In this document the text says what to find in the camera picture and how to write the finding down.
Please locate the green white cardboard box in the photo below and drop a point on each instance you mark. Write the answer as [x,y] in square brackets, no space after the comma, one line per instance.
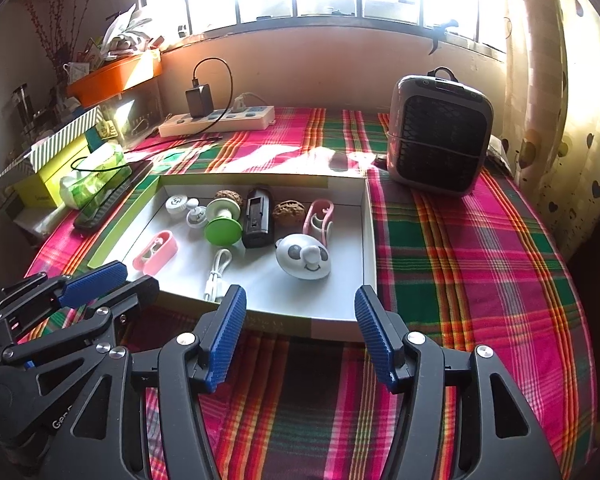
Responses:
[252,280]

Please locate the black charger adapter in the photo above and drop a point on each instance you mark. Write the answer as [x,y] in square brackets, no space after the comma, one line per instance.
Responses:
[200,100]

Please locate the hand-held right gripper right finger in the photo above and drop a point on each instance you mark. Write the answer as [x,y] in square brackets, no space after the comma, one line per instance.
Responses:
[375,340]

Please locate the grey white striped box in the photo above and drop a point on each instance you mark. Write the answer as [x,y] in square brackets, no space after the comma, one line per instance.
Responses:
[65,135]

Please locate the small green yellow packet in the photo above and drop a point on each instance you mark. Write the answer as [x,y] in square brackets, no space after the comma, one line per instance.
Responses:
[108,129]

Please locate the white plug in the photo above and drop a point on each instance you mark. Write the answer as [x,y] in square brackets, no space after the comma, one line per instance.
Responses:
[241,102]

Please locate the green tissue pack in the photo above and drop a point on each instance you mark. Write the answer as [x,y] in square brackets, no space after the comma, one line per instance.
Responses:
[95,172]

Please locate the white plastic bag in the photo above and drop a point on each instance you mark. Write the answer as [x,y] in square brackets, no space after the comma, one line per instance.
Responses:
[122,30]

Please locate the white power strip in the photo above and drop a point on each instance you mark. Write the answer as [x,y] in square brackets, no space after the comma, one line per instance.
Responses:
[215,122]

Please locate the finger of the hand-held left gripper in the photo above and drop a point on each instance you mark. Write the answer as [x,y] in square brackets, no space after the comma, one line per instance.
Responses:
[95,280]
[135,297]

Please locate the orange plastic tray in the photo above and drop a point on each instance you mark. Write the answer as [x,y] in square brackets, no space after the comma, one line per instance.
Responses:
[115,77]

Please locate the black battery pack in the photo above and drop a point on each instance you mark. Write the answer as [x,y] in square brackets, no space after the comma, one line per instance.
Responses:
[257,220]

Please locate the yellow green box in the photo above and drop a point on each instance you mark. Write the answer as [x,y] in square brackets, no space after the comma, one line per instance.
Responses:
[40,185]

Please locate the cream heart print curtain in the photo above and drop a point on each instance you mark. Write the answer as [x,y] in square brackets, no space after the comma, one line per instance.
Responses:
[570,110]

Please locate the pink green plaid cloth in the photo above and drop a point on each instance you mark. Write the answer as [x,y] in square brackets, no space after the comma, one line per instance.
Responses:
[455,285]

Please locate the small white knob stand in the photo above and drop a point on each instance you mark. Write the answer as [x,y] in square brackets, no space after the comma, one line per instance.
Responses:
[196,215]

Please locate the pink plastic clip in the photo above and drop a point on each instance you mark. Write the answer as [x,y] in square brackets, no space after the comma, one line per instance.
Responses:
[325,207]
[167,245]

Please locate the grey portable fan heater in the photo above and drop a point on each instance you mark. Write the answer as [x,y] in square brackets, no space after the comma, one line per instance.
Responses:
[440,135]

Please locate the black smartphone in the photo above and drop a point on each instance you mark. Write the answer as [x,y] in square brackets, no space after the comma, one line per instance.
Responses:
[105,205]

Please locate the small white round jar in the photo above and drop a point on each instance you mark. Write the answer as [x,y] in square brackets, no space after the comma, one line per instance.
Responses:
[176,204]

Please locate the brown walnut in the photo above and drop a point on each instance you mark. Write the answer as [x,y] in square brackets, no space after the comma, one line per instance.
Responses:
[287,211]
[228,196]

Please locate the dried red berry branch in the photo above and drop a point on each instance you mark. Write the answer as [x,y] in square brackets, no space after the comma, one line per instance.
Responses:
[55,30]

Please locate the grey zigzag pattern box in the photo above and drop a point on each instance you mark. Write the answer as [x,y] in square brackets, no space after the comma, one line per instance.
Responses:
[12,172]

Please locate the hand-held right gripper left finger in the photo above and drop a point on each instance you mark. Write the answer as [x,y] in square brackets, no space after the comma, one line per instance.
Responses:
[225,340]

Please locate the white panda face gadget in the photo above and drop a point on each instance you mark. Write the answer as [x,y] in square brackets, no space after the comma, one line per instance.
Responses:
[302,257]

